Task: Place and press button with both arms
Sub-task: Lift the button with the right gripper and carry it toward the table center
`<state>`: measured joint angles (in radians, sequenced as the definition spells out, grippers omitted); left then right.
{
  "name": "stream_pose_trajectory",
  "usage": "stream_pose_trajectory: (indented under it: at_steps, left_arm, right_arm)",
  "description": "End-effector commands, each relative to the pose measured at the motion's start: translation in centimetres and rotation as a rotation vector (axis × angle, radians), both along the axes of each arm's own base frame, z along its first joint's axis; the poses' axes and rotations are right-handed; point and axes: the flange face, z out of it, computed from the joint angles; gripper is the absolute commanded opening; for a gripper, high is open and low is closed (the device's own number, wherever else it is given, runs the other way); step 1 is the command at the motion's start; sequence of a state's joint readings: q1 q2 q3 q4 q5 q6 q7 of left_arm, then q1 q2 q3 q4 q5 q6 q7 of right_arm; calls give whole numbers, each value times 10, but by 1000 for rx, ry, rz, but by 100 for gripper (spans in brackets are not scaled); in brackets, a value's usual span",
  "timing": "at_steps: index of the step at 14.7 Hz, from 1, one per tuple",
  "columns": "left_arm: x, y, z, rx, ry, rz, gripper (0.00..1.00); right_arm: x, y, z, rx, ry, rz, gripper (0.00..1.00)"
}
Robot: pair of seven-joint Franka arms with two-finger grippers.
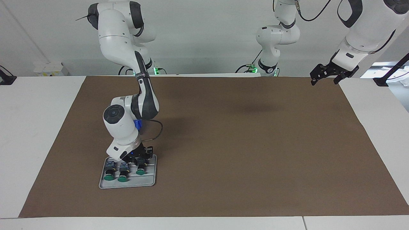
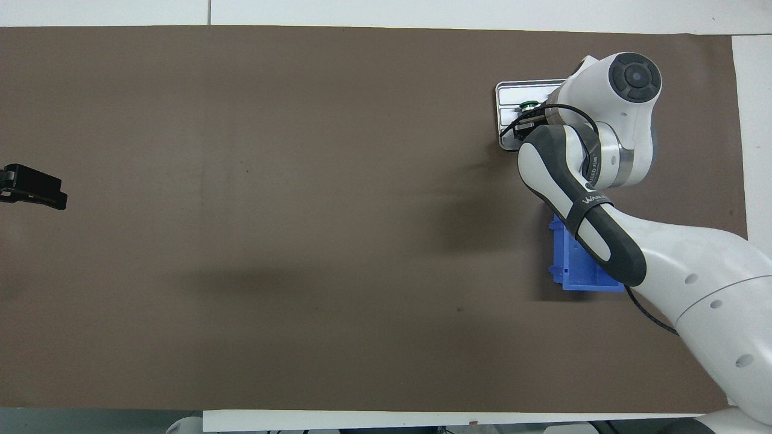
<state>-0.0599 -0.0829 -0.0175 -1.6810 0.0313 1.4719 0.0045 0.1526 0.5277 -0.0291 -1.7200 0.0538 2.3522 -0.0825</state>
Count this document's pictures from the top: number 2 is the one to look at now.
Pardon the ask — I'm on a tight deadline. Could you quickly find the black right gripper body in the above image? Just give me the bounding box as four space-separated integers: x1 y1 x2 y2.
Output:
514 115 546 142

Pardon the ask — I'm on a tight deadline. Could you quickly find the grey metal tray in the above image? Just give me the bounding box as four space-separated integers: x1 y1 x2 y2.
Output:
495 78 568 151

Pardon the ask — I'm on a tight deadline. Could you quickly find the blue plastic bin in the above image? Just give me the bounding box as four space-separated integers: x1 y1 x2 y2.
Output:
548 211 626 293

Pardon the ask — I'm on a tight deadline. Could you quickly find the brown paper mat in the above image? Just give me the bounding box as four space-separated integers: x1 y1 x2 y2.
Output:
0 25 759 415

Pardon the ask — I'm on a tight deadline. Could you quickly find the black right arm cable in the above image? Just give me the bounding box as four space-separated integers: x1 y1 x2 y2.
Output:
499 104 679 335

